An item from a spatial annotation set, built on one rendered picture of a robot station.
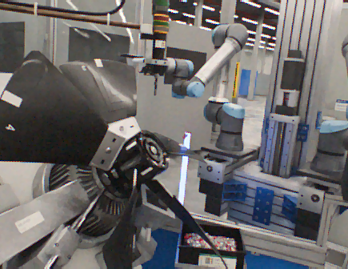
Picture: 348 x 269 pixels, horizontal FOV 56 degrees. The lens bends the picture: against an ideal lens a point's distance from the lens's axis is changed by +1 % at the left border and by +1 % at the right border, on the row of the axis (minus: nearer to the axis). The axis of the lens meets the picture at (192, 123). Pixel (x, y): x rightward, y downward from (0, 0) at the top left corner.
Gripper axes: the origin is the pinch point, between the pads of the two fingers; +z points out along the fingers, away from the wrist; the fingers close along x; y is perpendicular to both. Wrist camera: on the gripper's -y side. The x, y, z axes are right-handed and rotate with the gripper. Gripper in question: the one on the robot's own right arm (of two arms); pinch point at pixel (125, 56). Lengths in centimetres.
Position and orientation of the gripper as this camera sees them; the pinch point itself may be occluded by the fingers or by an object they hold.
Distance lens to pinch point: 154.8
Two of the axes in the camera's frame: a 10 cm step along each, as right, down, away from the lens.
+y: -1.7, 9.5, 2.7
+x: -5.1, -3.2, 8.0
